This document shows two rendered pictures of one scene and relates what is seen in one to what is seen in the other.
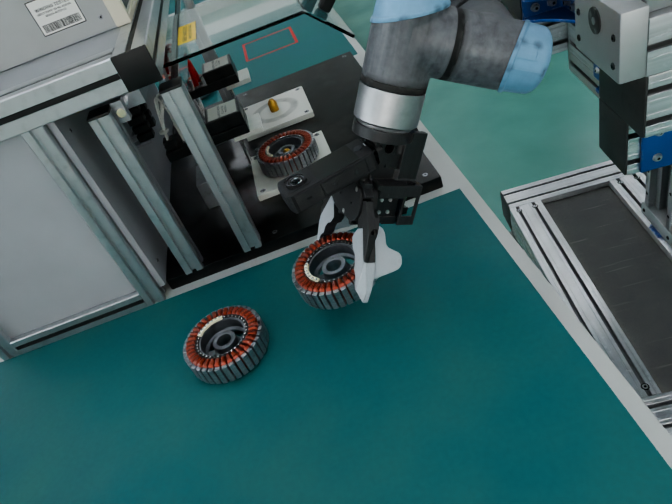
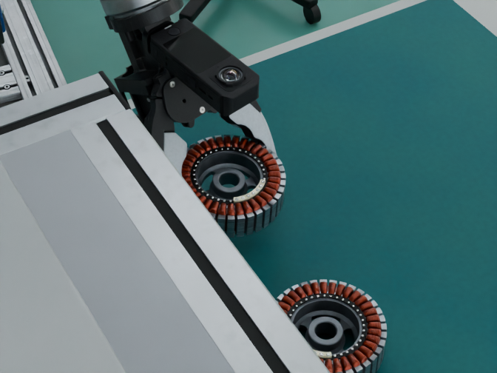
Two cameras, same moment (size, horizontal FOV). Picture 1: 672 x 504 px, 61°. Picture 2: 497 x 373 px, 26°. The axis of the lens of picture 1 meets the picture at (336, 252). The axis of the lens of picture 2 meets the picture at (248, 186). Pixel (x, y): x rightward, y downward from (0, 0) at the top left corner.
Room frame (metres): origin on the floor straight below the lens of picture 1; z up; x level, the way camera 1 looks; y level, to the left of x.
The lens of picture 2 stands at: (0.93, 0.66, 1.58)
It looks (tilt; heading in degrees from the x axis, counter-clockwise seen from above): 46 degrees down; 239
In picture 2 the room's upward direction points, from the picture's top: straight up
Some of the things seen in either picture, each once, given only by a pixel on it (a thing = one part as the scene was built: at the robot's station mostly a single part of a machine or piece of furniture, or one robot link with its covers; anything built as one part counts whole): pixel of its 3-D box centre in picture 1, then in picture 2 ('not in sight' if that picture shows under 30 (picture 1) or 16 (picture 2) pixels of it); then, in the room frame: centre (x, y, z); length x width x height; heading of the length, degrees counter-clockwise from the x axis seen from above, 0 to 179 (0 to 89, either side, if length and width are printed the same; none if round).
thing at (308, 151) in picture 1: (287, 152); not in sight; (0.94, 0.02, 0.80); 0.11 x 0.11 x 0.04
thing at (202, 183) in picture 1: (214, 182); not in sight; (0.94, 0.16, 0.80); 0.08 x 0.05 x 0.06; 179
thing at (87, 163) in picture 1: (130, 119); not in sight; (1.07, 0.27, 0.92); 0.66 x 0.01 x 0.30; 179
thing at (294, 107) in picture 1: (275, 112); not in sight; (1.18, 0.01, 0.78); 0.15 x 0.15 x 0.01; 89
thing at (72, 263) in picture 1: (23, 252); not in sight; (0.74, 0.42, 0.91); 0.28 x 0.03 x 0.32; 89
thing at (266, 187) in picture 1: (292, 163); not in sight; (0.94, 0.02, 0.78); 0.15 x 0.15 x 0.01; 89
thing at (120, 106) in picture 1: (136, 43); not in sight; (1.06, 0.19, 1.04); 0.62 x 0.02 x 0.03; 179
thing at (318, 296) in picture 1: (335, 269); (228, 184); (0.56, 0.01, 0.82); 0.11 x 0.11 x 0.04
